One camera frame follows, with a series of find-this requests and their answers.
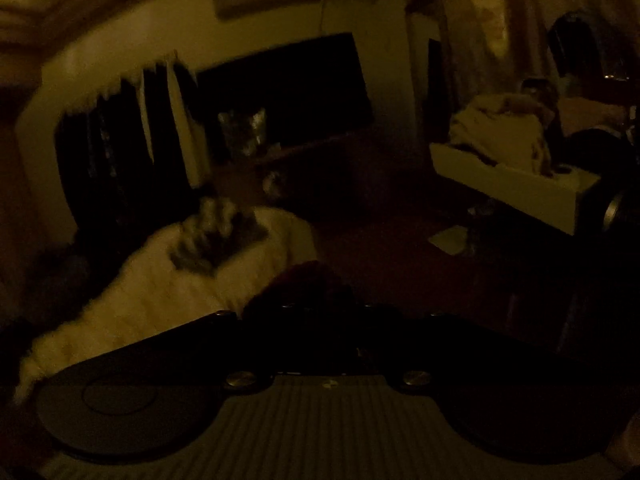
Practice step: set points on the wooden television stand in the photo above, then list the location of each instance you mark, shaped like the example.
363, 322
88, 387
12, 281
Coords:
320, 175

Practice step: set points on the white laundry box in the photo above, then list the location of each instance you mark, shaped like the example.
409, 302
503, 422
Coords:
510, 185

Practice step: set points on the dark chair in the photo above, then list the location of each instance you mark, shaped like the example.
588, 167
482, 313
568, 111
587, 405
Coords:
575, 45

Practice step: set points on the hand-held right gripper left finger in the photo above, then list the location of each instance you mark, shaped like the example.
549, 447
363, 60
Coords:
272, 332

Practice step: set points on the beige cloth pile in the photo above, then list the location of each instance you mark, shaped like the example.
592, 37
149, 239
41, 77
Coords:
500, 130

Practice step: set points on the row of hanging clothes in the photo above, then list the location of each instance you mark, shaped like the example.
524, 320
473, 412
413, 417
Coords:
130, 150

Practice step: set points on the white paper sheet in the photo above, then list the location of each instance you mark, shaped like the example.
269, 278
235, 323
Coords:
450, 240

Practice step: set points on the black television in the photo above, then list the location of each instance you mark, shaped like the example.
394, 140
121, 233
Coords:
295, 90

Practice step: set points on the dark red garment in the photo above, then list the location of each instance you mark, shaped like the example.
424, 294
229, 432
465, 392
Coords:
305, 285

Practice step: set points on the white fluffy blanket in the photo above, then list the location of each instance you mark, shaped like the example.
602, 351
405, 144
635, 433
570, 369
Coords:
170, 290

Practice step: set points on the black-and-white checkered cloth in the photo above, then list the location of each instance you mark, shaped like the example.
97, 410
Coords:
215, 240

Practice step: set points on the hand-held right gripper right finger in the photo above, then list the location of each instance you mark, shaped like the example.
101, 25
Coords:
385, 332

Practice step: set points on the patterned curtain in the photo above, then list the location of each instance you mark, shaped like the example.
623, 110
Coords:
500, 10

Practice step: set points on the shiny plastic bag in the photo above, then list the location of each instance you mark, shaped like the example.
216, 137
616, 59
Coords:
242, 132

